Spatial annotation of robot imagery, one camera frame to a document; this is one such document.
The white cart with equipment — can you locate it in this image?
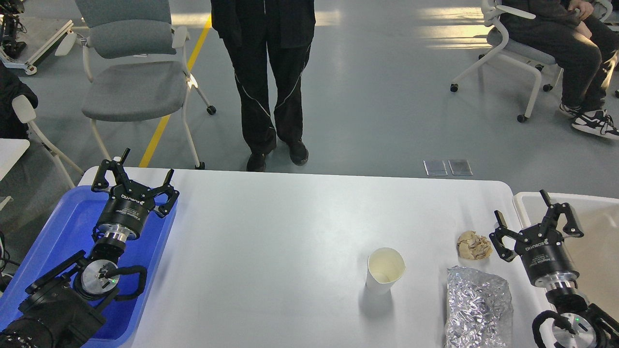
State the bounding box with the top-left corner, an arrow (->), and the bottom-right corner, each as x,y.
0,0 -> 74,75

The metal floor plate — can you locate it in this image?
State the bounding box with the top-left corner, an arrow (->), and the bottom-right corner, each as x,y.
424,160 -> 448,176
448,159 -> 473,176

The metal floor plate right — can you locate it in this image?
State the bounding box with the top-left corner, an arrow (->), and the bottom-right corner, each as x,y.
448,159 -> 473,176

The white chair right background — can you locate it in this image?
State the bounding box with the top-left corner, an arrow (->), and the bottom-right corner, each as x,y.
450,0 -> 615,123

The white chair left edge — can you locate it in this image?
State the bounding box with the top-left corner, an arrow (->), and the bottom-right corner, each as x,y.
11,95 -> 84,189

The crumpled brown paper ball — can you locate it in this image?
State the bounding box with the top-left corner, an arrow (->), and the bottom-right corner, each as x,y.
456,231 -> 492,260

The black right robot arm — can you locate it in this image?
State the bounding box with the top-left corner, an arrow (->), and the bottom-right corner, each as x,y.
489,190 -> 618,348

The standing person in black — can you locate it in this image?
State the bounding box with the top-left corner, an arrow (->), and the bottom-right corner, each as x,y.
211,0 -> 316,172

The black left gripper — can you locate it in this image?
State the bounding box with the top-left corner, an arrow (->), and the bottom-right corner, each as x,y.
91,148 -> 179,241

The white paper cup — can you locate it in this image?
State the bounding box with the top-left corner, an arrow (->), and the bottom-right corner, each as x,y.
366,247 -> 406,294

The seated person in black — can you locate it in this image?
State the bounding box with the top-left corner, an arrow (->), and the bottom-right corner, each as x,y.
500,0 -> 619,140

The grey office chair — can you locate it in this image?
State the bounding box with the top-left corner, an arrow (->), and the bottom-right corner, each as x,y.
76,0 -> 216,170

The silver foil bag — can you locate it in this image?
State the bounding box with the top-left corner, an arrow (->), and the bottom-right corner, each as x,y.
444,266 -> 513,348

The blue plastic tray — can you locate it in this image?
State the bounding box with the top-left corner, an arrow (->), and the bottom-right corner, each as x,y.
0,186 -> 177,348

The metal floor plate left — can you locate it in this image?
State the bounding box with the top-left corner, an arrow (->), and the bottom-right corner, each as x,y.
424,160 -> 448,176

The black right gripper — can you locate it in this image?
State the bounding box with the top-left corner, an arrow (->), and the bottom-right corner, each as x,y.
489,189 -> 585,287

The white side table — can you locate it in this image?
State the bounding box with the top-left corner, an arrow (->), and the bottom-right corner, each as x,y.
0,138 -> 29,180

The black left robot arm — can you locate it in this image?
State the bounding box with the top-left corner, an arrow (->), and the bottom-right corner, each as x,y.
1,149 -> 179,348

